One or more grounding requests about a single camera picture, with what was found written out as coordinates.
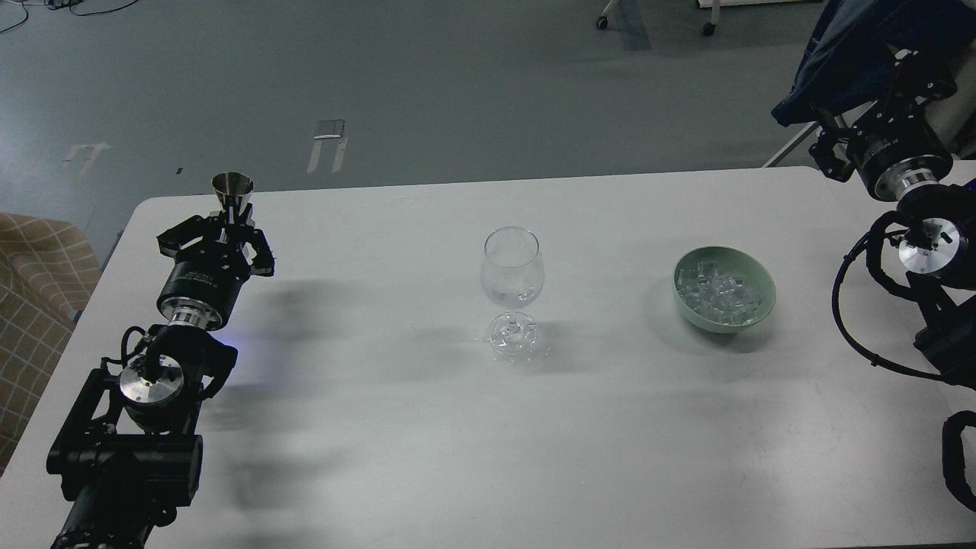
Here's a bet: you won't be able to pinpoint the beige checkered sofa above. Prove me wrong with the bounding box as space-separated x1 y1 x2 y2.
1 213 102 470

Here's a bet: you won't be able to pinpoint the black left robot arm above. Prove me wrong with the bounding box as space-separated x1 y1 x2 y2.
46 205 275 548

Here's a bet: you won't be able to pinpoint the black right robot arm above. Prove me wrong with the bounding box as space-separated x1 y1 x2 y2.
809 50 975 389

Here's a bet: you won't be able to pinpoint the black floor cables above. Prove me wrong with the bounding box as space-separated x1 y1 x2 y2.
0 0 142 35

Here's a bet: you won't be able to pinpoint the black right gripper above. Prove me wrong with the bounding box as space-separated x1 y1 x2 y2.
808 50 958 202

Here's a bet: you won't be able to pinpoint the green bowl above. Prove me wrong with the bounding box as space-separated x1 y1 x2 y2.
670 246 778 335

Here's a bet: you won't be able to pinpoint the grey office chair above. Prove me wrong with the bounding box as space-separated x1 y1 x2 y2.
761 59 975 168

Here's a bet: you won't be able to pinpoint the dark blue jacket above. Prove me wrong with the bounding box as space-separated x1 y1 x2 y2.
771 1 975 127

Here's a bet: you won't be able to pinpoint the steel cocktail jigger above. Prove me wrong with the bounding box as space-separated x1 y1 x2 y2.
210 172 255 225

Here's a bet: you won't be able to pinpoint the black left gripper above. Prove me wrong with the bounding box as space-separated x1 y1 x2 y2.
156 206 275 330

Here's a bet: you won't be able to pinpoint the clear wine glass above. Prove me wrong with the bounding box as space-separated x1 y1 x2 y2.
479 226 546 358

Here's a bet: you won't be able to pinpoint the pile of ice cubes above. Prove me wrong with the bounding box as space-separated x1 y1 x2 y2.
676 260 763 326

